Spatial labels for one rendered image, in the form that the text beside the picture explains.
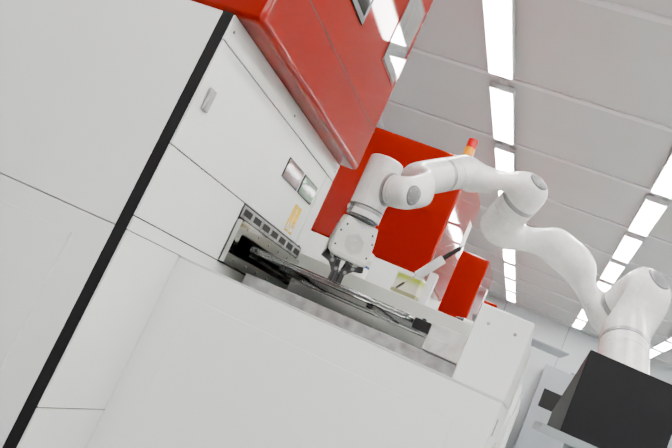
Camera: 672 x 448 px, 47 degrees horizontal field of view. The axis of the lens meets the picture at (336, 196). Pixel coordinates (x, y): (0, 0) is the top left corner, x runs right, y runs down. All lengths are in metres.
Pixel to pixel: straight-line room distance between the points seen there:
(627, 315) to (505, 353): 0.75
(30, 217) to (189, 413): 0.43
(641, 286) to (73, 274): 1.39
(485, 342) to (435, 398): 0.14
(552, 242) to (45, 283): 1.29
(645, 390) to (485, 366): 0.58
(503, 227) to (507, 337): 0.77
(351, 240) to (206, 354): 0.53
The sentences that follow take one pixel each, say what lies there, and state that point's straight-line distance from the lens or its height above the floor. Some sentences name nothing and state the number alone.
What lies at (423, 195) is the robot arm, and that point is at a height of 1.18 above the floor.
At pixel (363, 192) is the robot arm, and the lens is 1.79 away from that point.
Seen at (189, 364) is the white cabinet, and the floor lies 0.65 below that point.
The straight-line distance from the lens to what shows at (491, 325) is 1.36.
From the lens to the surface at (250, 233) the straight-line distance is 1.65.
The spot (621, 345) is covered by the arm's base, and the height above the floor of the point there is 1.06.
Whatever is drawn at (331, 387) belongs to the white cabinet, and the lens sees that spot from 1.32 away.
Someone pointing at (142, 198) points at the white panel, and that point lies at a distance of 1.27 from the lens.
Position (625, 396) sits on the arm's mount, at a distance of 1.84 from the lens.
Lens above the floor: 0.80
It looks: 10 degrees up
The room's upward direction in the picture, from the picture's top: 25 degrees clockwise
